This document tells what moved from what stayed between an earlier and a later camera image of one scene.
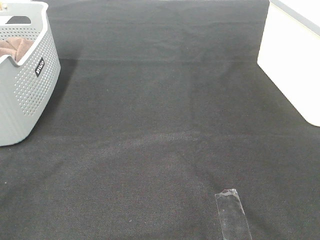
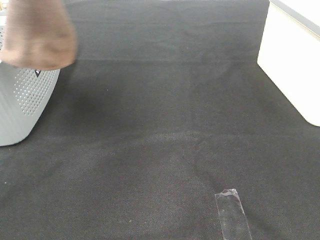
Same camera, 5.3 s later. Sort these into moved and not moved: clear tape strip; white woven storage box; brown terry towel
Moved: brown terry towel
Not moved: clear tape strip; white woven storage box
